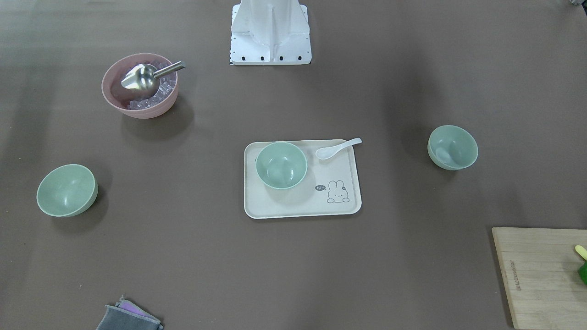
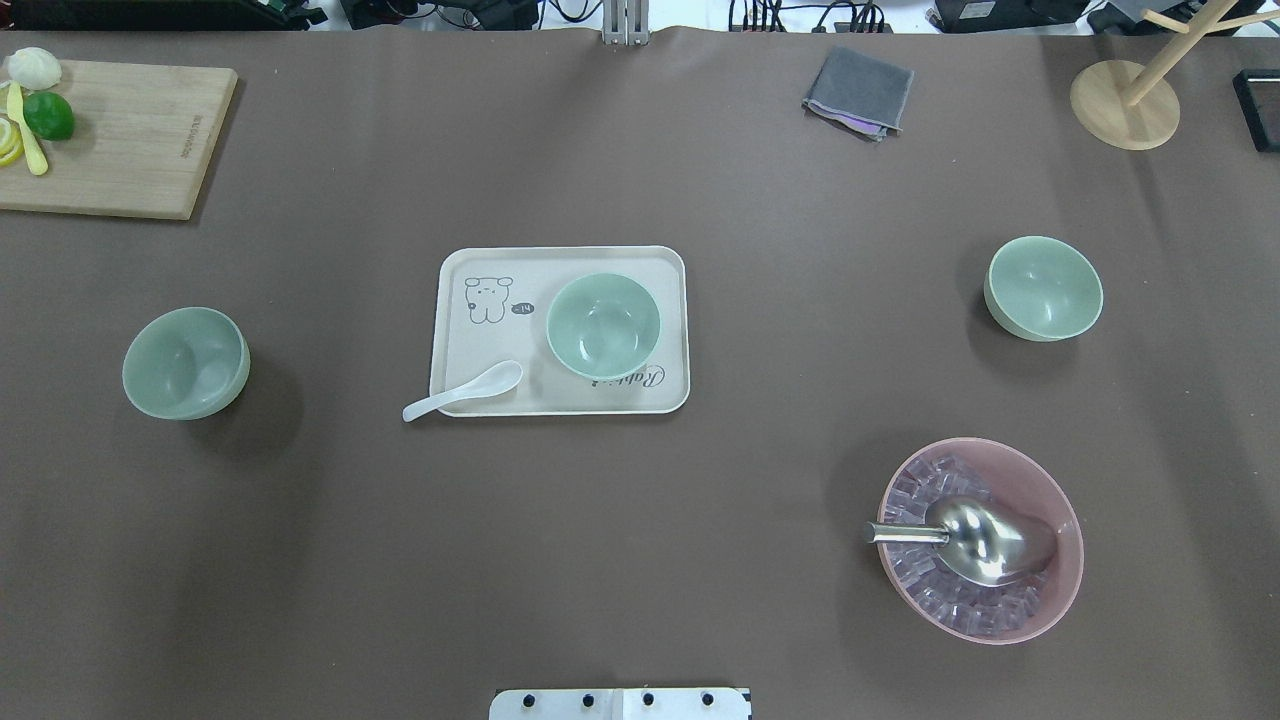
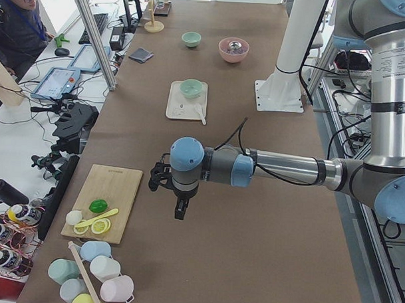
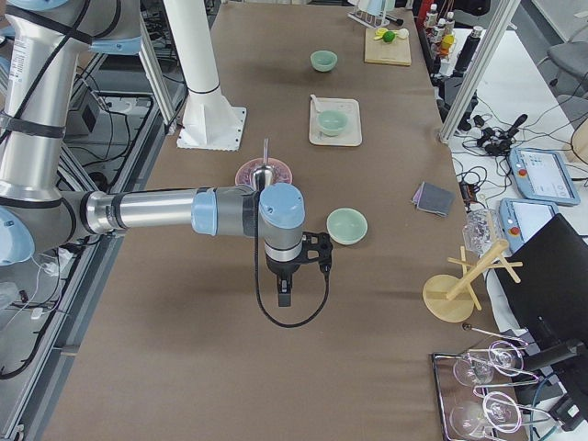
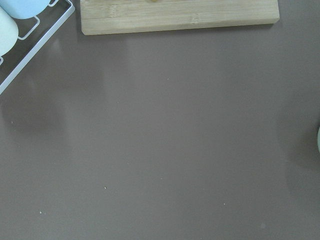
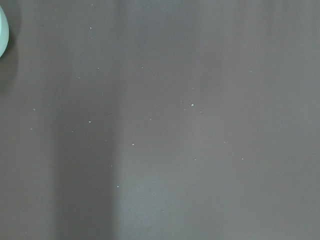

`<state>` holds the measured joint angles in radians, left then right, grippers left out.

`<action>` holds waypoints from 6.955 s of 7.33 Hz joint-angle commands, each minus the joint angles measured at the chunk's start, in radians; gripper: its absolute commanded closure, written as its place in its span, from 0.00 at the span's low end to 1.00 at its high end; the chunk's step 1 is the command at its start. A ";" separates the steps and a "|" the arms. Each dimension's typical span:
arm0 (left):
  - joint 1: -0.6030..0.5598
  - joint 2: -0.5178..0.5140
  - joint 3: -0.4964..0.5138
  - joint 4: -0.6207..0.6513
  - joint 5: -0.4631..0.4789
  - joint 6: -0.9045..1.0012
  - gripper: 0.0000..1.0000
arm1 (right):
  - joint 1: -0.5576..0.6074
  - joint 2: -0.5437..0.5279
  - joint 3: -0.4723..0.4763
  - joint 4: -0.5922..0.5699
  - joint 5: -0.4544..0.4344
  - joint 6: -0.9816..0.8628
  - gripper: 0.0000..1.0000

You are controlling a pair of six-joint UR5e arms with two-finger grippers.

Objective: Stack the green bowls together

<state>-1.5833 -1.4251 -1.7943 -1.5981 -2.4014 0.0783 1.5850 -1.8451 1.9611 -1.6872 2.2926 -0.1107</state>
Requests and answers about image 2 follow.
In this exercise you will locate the green bowl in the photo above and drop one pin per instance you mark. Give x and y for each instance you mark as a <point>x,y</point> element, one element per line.
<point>1042,290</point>
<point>603,326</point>
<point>186,364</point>

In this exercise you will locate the green bowl on tray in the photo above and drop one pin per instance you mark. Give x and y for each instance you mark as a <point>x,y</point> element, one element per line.
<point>603,326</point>

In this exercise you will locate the beige rabbit tray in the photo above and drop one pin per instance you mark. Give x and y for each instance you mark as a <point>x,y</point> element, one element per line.
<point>491,307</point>

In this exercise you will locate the white ceramic spoon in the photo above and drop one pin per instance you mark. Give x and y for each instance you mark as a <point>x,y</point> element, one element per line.
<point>496,380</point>

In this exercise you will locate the pink bowl with ice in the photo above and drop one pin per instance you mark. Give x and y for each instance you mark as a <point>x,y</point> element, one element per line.
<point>985,469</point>

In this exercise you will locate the grey folded cloth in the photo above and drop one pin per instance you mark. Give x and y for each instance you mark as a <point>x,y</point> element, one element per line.
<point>864,94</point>

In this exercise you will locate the metal ice scoop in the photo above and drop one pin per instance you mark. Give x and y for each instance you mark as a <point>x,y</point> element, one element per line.
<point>983,542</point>

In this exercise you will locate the bamboo cutting board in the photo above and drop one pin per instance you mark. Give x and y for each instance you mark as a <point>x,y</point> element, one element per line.
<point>143,142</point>

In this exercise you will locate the wooden mug tree stand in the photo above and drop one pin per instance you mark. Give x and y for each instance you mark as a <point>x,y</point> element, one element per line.
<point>1129,105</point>

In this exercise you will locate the yellow plastic knife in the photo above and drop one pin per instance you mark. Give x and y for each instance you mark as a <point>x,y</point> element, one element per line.
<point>35,158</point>

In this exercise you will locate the green lime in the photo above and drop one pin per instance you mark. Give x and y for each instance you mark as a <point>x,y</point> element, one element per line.
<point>49,116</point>

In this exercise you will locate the lemon slice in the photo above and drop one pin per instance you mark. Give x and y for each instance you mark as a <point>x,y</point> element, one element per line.
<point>11,144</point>

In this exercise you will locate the white garlic bulb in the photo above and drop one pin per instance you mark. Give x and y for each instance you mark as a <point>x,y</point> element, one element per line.
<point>34,68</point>

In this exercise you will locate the black tray at edge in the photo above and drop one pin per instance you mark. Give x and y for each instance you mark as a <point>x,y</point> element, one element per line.
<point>1258,95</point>

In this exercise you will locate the aluminium frame post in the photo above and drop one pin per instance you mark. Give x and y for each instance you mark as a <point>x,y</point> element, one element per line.
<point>626,22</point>

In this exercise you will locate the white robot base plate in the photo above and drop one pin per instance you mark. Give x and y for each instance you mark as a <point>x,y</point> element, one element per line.
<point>623,703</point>

